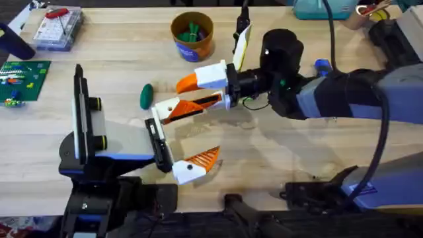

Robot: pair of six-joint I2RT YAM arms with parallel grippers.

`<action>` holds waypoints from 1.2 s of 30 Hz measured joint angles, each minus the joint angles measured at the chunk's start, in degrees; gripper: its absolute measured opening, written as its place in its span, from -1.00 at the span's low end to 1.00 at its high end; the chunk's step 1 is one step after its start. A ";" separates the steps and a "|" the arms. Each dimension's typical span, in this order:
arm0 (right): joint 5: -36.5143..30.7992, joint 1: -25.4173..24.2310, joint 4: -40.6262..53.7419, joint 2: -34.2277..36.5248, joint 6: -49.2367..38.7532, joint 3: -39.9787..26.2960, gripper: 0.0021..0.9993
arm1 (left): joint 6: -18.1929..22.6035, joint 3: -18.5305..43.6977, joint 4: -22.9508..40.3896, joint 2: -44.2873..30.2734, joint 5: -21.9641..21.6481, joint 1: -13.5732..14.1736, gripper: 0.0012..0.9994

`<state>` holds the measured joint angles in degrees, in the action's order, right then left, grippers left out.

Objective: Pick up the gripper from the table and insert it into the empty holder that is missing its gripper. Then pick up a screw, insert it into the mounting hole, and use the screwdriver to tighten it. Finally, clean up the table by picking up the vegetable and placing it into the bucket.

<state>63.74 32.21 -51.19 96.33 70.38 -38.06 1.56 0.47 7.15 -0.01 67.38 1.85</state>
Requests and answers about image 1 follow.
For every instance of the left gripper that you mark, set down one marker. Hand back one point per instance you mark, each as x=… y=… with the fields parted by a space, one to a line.
x=129 y=139

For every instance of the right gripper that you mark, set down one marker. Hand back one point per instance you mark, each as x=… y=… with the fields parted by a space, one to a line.
x=281 y=53

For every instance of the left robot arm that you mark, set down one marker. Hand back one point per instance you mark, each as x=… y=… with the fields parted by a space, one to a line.
x=99 y=205

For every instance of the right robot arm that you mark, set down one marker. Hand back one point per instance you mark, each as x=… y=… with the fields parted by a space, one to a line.
x=396 y=96

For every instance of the dark green toy vegetable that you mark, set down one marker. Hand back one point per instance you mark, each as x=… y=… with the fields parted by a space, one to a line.
x=146 y=96

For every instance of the tan holder with tools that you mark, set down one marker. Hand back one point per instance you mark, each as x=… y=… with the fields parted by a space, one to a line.
x=357 y=20

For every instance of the brown tub with toys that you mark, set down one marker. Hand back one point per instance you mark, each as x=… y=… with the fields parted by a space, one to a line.
x=191 y=49

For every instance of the right wrist upright plate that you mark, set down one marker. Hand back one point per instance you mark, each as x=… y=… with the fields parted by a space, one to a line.
x=243 y=46

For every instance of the wrist upright plate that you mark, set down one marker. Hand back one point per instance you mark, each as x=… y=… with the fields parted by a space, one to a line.
x=243 y=46
x=81 y=115

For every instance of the left wrist upright plate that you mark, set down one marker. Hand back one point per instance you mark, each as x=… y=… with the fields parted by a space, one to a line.
x=81 y=115

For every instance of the teal box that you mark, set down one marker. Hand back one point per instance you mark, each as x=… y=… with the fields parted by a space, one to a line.
x=324 y=10

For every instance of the clear plastic parts box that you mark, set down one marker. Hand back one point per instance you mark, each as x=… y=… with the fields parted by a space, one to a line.
x=56 y=29

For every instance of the green board with blocks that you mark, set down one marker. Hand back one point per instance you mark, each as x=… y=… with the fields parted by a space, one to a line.
x=23 y=81

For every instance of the black device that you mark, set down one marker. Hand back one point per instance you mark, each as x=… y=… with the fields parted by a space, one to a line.
x=390 y=43

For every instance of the dark blue rounded object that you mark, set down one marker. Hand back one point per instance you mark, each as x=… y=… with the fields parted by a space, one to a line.
x=16 y=44

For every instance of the grey box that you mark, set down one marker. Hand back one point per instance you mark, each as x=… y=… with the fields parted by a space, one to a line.
x=413 y=29

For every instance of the black rail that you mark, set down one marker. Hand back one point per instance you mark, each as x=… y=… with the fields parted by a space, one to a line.
x=330 y=228

